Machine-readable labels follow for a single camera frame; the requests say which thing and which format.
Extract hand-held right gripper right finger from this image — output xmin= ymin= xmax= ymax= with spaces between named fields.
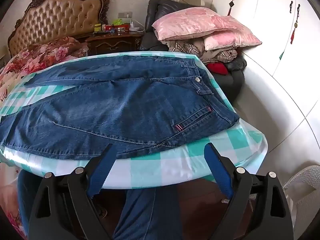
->
xmin=204 ymin=142 xmax=297 ymax=240

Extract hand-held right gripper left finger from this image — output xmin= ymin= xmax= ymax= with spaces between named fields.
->
xmin=28 ymin=144 xmax=118 ymax=240

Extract blue denim pants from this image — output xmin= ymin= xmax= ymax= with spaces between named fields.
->
xmin=0 ymin=55 xmax=240 ymax=159

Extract teal white checkered tablecloth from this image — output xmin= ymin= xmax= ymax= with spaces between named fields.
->
xmin=0 ymin=51 xmax=268 ymax=189

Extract red cloth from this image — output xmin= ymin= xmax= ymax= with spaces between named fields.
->
xmin=207 ymin=62 xmax=228 ymax=75

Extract dark wooden nightstand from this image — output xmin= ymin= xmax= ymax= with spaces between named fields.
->
xmin=84 ymin=31 xmax=145 ymax=55

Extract beige plaid blanket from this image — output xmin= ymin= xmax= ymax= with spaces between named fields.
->
xmin=167 ymin=39 xmax=238 ymax=63

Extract pink floral bedding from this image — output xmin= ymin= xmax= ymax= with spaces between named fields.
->
xmin=0 ymin=37 xmax=89 ymax=240

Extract small pink pillow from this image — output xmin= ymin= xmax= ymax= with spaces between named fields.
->
xmin=204 ymin=29 xmax=262 ymax=51

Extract white round charger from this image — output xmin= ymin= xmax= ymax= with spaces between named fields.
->
xmin=129 ymin=21 xmax=144 ymax=32

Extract large pink pillow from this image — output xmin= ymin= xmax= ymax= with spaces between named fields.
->
xmin=152 ymin=7 xmax=244 ymax=42

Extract white wardrobe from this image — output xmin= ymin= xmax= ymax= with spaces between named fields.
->
xmin=212 ymin=0 xmax=320 ymax=188

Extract tufted leather carved headboard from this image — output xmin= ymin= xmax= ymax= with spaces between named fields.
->
xmin=7 ymin=0 xmax=111 ymax=55

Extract red hanging knot ornament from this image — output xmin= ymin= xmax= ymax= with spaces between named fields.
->
xmin=290 ymin=4 xmax=300 ymax=45
xmin=227 ymin=0 xmax=237 ymax=17

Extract dark leather armchair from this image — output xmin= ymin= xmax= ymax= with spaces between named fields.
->
xmin=139 ymin=0 xmax=247 ymax=103

